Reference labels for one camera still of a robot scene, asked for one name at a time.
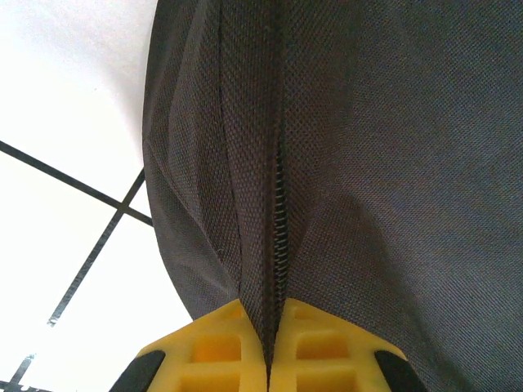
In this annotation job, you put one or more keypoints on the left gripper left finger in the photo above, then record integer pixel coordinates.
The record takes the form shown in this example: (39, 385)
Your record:
(180, 347)

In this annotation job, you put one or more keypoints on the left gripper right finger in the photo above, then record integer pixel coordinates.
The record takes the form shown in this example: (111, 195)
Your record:
(359, 343)

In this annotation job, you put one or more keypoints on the black backpack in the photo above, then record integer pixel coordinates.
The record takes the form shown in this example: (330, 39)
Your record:
(367, 143)

